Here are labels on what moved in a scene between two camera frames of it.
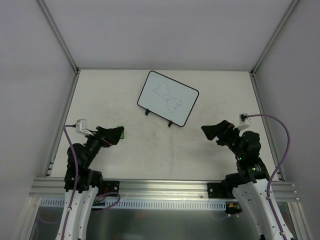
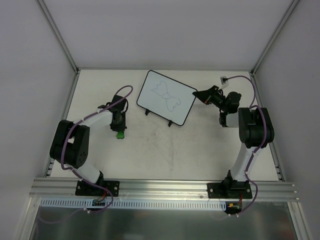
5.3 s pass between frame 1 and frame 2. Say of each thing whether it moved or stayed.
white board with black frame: stayed
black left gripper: moved
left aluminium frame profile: stayed
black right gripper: moved
